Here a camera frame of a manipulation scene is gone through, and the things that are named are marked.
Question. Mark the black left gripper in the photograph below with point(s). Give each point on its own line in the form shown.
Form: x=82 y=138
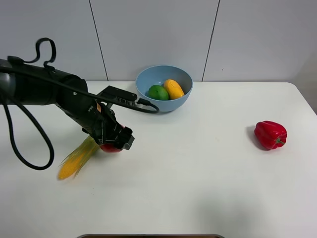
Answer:
x=100 y=124

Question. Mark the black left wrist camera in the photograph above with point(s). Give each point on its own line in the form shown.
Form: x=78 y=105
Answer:
x=119 y=95

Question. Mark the red apple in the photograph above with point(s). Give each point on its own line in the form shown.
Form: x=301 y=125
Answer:
x=110 y=148

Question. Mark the yellow mango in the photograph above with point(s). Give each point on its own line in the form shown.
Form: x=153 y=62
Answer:
x=174 y=89

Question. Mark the blue plastic bowl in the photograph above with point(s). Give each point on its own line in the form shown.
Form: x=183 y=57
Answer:
x=157 y=75

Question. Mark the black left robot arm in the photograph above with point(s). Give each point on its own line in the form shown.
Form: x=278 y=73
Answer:
x=33 y=85

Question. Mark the red bell pepper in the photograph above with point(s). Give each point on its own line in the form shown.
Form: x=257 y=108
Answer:
x=270 y=135

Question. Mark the green lime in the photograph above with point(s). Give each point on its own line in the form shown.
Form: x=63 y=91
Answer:
x=158 y=92

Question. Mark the corn cob with husk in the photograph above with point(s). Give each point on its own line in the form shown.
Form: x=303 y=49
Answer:
x=75 y=161

